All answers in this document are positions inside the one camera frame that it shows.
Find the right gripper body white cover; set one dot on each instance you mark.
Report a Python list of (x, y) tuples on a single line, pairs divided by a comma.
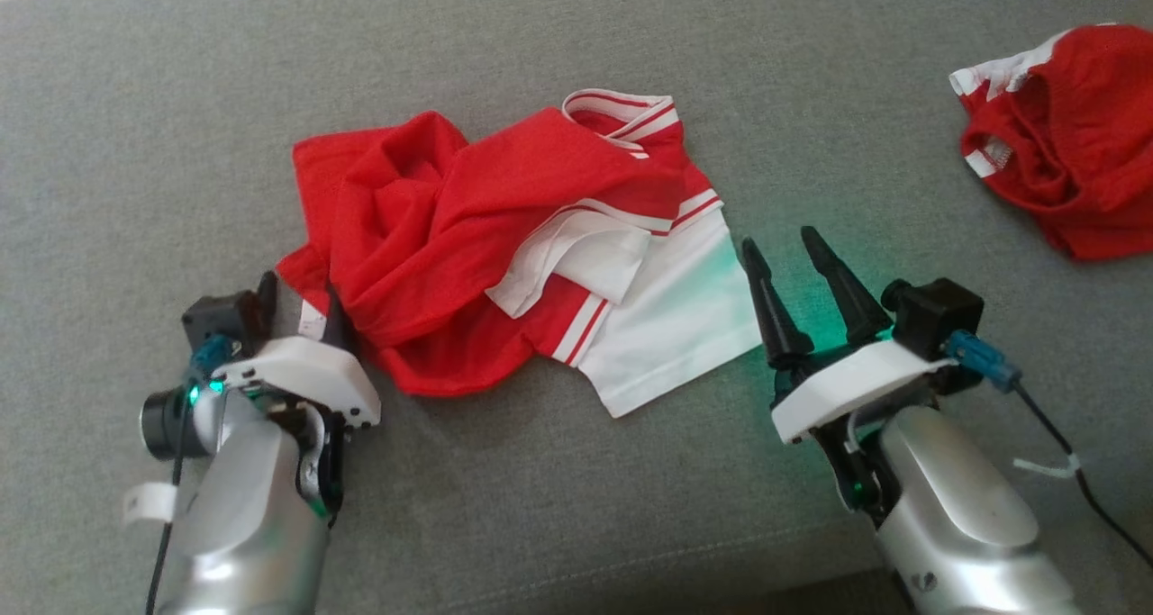
[(847, 381)]

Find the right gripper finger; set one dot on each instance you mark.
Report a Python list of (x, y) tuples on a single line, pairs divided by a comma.
[(851, 300), (779, 318)]

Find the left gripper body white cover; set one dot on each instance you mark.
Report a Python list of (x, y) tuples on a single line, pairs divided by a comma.
[(311, 372)]

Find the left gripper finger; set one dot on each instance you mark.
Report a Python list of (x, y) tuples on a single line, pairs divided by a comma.
[(268, 304), (338, 327)]

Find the red and white shirt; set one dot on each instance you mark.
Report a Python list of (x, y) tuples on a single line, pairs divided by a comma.
[(432, 237)]

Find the red mesh shorts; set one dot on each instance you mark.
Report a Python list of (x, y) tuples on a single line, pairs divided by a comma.
[(1081, 147)]

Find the grey sofa seat cushion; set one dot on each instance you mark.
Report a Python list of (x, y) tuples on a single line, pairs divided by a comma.
[(540, 39)]

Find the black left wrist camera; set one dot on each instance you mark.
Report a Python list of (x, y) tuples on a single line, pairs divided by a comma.
[(221, 318)]

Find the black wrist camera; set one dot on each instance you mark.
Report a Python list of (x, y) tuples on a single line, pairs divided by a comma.
[(937, 313), (221, 318)]

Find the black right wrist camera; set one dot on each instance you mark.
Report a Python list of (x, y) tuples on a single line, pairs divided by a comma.
[(937, 313)]

